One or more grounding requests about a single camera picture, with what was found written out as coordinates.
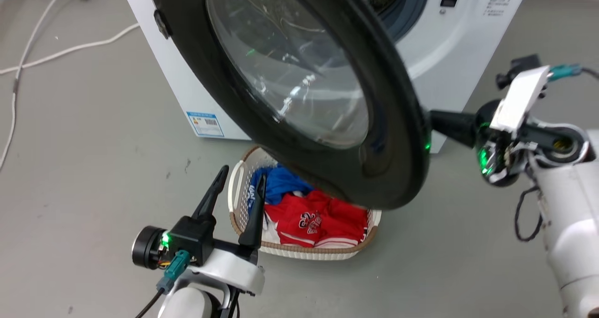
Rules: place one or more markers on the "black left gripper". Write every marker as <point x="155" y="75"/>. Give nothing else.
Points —
<point x="189" y="238"/>

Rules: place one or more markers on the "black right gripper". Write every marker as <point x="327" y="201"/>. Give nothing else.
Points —
<point x="498" y="161"/>

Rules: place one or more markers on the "black round glass washer door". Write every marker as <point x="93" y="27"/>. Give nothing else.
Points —
<point x="299" y="75"/>

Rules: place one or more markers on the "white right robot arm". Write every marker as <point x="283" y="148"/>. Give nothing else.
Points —
<point x="571" y="205"/>

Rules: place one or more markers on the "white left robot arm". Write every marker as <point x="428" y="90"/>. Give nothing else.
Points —
<point x="192" y="304"/>

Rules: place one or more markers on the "white front-load washing machine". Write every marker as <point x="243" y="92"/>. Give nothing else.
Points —
<point x="449" y="51"/>

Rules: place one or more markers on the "white woven laundry basket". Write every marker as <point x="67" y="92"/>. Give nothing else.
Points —
<point x="241" y="191"/>

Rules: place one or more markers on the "blue garment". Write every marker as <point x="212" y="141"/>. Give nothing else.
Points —
<point x="281" y="182"/>

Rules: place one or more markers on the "blue energy label sticker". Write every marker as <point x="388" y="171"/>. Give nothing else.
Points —
<point x="204" y="124"/>

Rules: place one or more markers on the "red basketball jersey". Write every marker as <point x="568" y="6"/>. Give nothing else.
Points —
<point x="318" y="222"/>

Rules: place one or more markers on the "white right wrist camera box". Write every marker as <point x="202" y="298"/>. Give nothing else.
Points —
<point x="519" y="98"/>

